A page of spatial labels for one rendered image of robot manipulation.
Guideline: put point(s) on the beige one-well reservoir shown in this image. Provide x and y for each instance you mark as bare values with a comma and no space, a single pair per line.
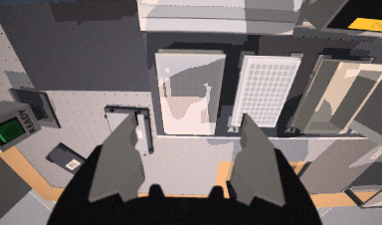
334,97

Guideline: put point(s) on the cream ready button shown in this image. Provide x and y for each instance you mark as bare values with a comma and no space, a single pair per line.
24,118

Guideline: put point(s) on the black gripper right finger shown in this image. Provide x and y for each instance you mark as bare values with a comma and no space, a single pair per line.
263,179

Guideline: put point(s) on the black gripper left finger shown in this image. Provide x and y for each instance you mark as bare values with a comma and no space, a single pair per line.
111,175

